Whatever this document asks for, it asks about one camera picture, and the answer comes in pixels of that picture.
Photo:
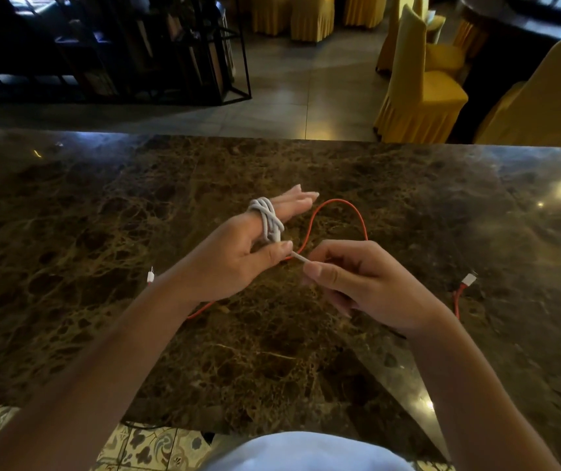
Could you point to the dark dining table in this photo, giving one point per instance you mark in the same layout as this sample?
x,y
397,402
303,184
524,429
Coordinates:
x,y
511,48

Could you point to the person's right hand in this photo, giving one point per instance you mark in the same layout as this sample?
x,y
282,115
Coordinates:
x,y
378,284

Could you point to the black metal shelf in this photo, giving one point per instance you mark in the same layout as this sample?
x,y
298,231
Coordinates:
x,y
113,44

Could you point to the person's left forearm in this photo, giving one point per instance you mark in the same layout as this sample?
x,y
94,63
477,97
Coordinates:
x,y
89,377

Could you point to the yellow covered chair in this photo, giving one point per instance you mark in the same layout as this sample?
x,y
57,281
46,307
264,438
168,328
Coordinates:
x,y
469,39
440,53
270,14
545,98
312,17
365,9
422,93

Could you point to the person's right thumb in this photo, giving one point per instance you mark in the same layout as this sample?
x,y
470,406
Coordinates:
x,y
322,274

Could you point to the person's right forearm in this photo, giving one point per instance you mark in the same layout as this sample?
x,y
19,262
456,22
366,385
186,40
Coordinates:
x,y
471,397

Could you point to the person's left thumb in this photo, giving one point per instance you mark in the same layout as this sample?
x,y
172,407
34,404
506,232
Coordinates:
x,y
273,255

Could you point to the person's left hand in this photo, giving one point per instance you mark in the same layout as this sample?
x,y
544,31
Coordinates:
x,y
221,259

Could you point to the person's white shirt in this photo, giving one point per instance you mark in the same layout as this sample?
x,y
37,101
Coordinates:
x,y
305,453

